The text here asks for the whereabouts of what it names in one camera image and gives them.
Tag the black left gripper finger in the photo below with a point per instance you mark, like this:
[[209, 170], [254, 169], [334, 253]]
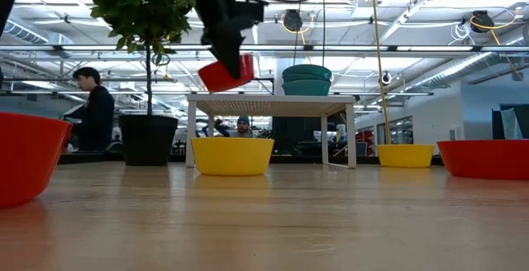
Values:
[[231, 56]]

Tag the red plastic mini bowl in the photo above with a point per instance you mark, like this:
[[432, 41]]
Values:
[[487, 159], [215, 81], [25, 159]]

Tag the teal bowl patterned inside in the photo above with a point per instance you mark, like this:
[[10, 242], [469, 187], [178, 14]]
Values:
[[308, 77], [306, 88], [306, 69]]

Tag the yellow plastic mini bowl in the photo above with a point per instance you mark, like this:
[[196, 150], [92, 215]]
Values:
[[231, 157], [405, 156]]

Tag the white perforated metal shelf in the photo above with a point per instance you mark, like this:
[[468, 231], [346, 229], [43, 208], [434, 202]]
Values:
[[268, 105]]

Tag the person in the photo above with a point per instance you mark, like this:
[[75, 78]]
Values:
[[243, 128], [97, 114]]

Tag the green leafy plant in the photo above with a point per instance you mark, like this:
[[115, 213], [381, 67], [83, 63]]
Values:
[[140, 6]]

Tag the black plant pot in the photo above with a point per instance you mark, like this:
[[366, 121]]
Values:
[[148, 141]]

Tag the dark partition panel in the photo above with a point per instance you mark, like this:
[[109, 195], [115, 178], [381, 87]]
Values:
[[498, 122]]

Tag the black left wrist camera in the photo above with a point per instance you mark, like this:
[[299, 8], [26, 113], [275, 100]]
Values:
[[252, 15]]

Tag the ceiling light rail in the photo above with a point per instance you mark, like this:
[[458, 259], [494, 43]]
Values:
[[372, 48]]

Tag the silver ventilation duct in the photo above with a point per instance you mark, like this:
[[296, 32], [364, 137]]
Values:
[[463, 66]]

